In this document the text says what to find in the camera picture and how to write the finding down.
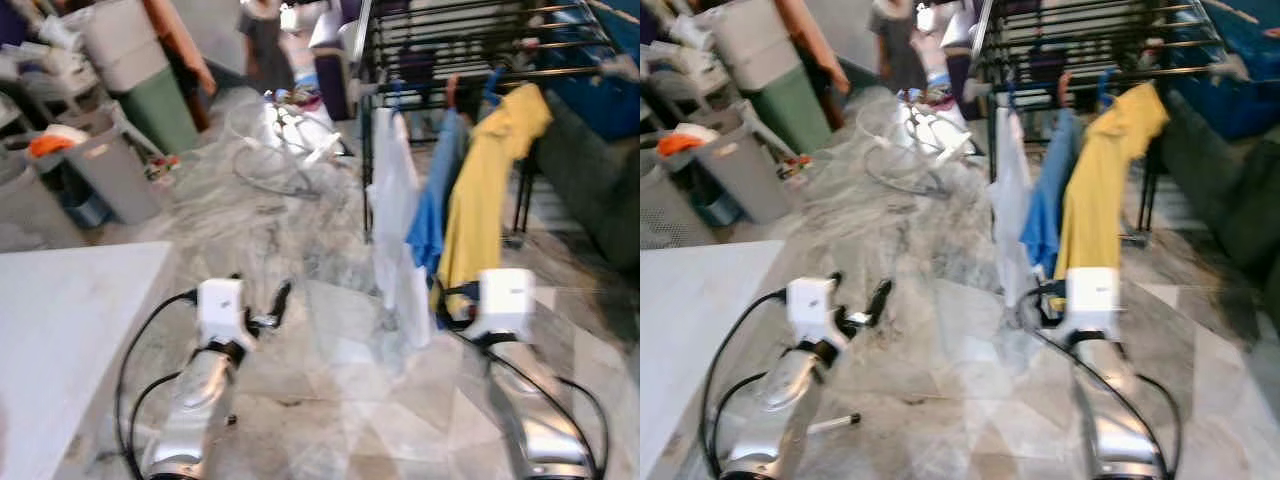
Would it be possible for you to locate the blue shirt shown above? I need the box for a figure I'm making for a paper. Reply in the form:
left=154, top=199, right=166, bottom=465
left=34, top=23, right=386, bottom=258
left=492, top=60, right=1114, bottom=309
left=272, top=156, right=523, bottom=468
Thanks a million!
left=1020, top=108, right=1086, bottom=281
left=405, top=108, right=471, bottom=281

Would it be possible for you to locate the yellow shirt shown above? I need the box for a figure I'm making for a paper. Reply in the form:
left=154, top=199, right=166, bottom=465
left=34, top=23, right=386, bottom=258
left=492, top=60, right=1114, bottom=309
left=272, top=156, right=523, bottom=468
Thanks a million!
left=435, top=83, right=553, bottom=316
left=1055, top=83, right=1171, bottom=286

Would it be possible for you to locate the white shirt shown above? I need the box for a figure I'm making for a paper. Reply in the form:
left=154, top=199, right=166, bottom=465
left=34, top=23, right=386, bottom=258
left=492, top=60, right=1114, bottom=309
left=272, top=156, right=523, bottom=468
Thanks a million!
left=990, top=105, right=1036, bottom=306
left=368, top=108, right=433, bottom=349

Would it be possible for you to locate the white folding table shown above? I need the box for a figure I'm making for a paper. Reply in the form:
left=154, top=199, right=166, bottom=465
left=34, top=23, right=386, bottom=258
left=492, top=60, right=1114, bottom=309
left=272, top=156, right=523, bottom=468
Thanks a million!
left=640, top=240, right=863, bottom=480
left=0, top=242, right=176, bottom=480

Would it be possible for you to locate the dark green sofa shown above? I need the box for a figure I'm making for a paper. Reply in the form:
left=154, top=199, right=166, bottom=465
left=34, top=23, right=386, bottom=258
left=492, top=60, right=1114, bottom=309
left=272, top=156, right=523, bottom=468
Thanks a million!
left=530, top=95, right=641, bottom=281
left=1150, top=95, right=1280, bottom=291

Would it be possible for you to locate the blue plastic tub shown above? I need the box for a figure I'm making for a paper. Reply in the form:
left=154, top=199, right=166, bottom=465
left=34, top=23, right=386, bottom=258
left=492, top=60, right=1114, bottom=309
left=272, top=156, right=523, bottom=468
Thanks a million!
left=690, top=190, right=741, bottom=229
left=60, top=190, right=111, bottom=229

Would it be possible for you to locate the grey plastic laundry bin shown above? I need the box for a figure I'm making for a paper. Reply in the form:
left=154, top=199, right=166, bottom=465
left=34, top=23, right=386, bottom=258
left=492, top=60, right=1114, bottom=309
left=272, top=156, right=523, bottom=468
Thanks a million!
left=680, top=105, right=796, bottom=226
left=55, top=105, right=166, bottom=226

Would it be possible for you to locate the green plastic bin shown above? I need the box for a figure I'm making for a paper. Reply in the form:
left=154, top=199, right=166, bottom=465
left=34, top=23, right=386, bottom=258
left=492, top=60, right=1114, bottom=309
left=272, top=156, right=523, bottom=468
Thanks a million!
left=80, top=0, right=201, bottom=156
left=710, top=0, right=836, bottom=156

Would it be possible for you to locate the purple chair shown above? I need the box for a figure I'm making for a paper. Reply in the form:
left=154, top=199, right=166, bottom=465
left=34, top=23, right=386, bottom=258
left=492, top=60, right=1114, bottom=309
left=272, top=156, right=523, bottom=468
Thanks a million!
left=315, top=40, right=356, bottom=121
left=945, top=40, right=983, bottom=119

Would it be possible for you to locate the small orange cloth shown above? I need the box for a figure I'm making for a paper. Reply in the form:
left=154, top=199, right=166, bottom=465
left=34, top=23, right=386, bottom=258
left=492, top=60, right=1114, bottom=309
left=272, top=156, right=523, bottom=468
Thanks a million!
left=655, top=128, right=721, bottom=159
left=28, top=128, right=91, bottom=159

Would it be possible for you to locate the blue suitcase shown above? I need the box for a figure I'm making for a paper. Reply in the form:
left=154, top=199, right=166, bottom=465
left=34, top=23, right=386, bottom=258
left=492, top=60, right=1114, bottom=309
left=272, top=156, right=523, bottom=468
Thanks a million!
left=545, top=0, right=641, bottom=141
left=1165, top=0, right=1280, bottom=141

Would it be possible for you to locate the person in dark dress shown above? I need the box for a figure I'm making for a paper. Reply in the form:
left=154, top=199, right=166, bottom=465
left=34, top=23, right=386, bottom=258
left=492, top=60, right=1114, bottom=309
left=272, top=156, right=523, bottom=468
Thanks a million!
left=238, top=0, right=296, bottom=93
left=868, top=0, right=926, bottom=93

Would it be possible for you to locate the black metal drying rack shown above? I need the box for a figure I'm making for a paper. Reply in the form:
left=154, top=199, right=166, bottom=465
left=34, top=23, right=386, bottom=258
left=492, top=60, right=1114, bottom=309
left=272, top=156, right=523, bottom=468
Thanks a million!
left=975, top=0, right=1241, bottom=246
left=355, top=0, right=626, bottom=241

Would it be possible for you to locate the brown wooden board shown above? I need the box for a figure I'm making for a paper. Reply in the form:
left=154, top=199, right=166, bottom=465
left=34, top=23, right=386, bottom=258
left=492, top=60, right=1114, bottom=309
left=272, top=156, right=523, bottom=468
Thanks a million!
left=775, top=0, right=851, bottom=126
left=140, top=0, right=216, bottom=131

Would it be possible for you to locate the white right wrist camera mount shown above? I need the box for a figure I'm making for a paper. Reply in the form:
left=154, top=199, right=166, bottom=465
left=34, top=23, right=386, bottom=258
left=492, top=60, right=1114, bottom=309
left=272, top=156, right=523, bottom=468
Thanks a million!
left=462, top=268, right=536, bottom=341
left=1062, top=267, right=1121, bottom=341

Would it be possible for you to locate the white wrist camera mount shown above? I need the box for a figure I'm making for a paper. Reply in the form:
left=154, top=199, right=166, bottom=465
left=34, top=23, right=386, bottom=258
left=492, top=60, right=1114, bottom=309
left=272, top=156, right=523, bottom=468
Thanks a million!
left=787, top=276, right=841, bottom=346
left=1062, top=267, right=1121, bottom=341
left=462, top=268, right=536, bottom=341
left=197, top=278, right=251, bottom=351

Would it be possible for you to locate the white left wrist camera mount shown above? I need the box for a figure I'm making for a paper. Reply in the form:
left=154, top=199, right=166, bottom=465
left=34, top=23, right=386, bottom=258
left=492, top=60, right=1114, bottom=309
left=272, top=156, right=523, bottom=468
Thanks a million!
left=197, top=278, right=251, bottom=351
left=787, top=276, right=841, bottom=346

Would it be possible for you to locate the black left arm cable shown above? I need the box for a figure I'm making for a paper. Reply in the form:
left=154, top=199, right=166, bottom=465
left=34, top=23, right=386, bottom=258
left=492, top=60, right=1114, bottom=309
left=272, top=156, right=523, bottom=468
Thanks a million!
left=113, top=288, right=201, bottom=480
left=698, top=288, right=791, bottom=480

